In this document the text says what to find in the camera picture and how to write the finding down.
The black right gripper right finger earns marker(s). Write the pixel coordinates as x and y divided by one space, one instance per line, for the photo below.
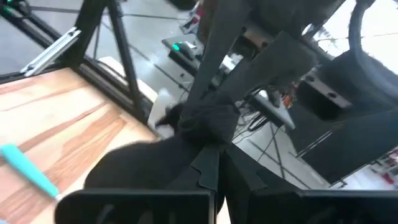
311 208

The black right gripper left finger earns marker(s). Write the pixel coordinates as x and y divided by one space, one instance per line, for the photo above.
140 208

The black cloth napkin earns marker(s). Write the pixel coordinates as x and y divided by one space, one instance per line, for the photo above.
140 168

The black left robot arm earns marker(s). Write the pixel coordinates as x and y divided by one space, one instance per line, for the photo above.
224 40

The white paper sheet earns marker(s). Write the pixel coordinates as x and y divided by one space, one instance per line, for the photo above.
160 105

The black mouse with green light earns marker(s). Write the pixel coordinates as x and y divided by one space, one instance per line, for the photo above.
186 51

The silver aluminium bracket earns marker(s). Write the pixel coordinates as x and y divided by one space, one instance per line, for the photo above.
49 51

